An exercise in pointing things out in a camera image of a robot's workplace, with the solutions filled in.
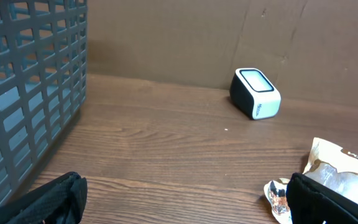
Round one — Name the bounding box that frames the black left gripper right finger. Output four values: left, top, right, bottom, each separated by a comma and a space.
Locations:
286, 173, 358, 224

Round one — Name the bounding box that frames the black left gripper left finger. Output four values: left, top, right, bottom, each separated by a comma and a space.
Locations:
0, 172, 88, 224

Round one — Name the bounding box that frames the brown patterned snack packet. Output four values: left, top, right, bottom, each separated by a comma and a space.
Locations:
264, 178, 293, 224

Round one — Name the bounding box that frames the beige brown paper pouch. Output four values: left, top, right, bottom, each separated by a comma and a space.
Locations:
303, 138, 358, 203

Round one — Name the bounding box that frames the white barcode scanner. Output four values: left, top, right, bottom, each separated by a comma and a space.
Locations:
229, 68, 282, 120

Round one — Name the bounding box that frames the grey plastic mesh basket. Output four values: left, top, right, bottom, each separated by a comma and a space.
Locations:
0, 0, 88, 207

